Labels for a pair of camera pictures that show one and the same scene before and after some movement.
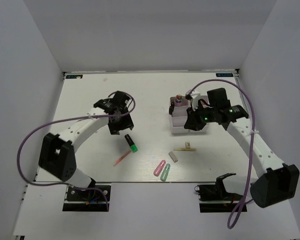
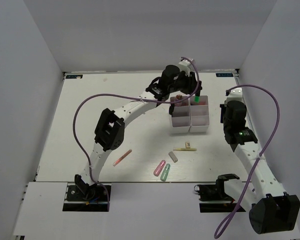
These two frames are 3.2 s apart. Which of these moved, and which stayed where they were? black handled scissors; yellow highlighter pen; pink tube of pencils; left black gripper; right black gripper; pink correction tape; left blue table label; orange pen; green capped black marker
Moved: left black gripper; right black gripper; green capped black marker
Stayed: orange pen; pink correction tape; black handled scissors; left blue table label; yellow highlighter pen; pink tube of pencils
